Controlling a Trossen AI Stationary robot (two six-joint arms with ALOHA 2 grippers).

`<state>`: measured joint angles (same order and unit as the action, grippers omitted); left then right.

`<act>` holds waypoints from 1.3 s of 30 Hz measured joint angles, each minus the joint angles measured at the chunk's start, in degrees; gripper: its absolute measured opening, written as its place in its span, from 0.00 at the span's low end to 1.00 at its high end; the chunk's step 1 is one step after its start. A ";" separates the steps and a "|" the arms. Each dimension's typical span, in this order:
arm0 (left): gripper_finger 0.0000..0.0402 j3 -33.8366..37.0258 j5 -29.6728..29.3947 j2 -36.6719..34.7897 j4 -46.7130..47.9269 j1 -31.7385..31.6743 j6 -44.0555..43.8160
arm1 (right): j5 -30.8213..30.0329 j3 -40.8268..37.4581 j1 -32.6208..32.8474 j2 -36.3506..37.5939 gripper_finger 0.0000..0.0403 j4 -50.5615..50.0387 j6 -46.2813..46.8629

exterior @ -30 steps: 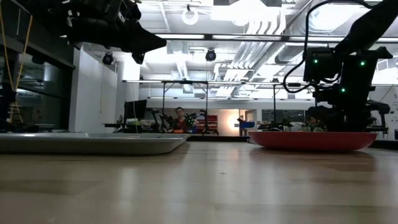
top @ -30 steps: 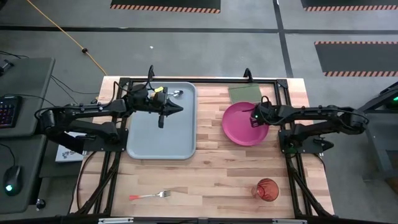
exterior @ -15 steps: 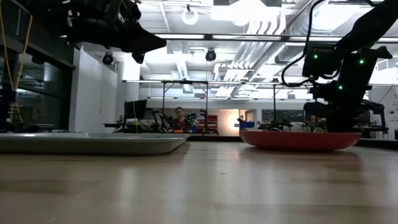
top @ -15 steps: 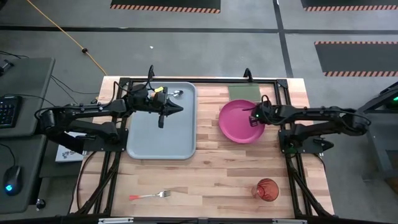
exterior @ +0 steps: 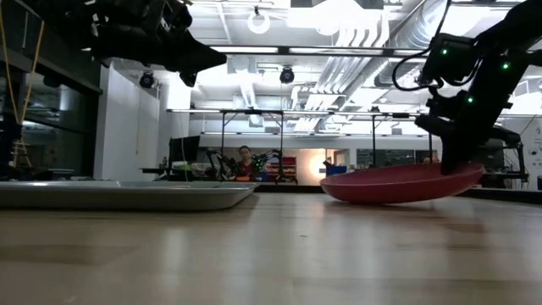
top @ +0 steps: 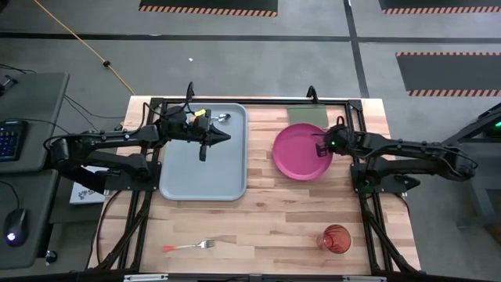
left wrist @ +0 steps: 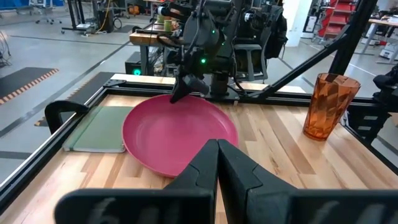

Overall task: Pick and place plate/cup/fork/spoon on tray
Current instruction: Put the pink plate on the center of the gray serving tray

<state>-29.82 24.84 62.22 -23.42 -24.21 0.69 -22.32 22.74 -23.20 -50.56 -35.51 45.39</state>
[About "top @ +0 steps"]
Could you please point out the silver metal bracket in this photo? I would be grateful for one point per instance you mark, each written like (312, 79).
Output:
(364, 279)
(145, 278)

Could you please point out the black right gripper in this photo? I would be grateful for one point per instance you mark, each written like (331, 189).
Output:
(337, 140)

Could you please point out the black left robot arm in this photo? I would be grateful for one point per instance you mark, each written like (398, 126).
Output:
(117, 136)

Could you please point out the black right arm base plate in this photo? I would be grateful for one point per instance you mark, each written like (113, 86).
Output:
(385, 187)

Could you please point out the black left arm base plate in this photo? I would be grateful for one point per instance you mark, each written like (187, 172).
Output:
(133, 186)

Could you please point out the black aluminium table frame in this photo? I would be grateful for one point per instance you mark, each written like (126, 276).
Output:
(266, 101)

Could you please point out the black keyboard with blue backlight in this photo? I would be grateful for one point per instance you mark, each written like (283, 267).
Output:
(9, 141)

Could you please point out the grey desk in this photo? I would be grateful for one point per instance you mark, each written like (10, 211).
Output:
(35, 102)
(39, 203)

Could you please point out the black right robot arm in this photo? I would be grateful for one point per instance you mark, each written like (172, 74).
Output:
(411, 150)

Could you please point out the green rectangular pad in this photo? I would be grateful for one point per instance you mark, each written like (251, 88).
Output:
(307, 116)

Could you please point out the pink plate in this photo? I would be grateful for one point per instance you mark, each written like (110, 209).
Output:
(297, 156)

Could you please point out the black hazard-striped floor mat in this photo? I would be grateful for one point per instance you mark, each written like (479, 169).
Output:
(207, 6)
(450, 72)
(442, 4)

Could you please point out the black computer mouse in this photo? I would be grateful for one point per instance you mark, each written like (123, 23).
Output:
(16, 225)

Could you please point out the black round knob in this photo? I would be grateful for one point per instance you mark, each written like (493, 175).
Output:
(51, 256)

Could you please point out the dark metal cart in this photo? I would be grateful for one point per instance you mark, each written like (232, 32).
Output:
(485, 196)

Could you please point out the white printed box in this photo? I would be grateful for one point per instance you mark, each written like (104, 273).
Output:
(84, 194)

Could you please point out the grey plastic tray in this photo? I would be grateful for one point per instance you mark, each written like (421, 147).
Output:
(219, 176)

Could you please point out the black frame clamp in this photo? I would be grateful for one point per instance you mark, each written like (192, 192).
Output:
(191, 94)
(312, 93)

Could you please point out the red translucent cup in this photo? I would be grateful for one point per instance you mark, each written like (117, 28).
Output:
(336, 239)

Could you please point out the black desk device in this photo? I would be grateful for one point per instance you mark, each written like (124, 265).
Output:
(7, 83)

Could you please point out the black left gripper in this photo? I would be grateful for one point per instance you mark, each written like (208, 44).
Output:
(203, 131)

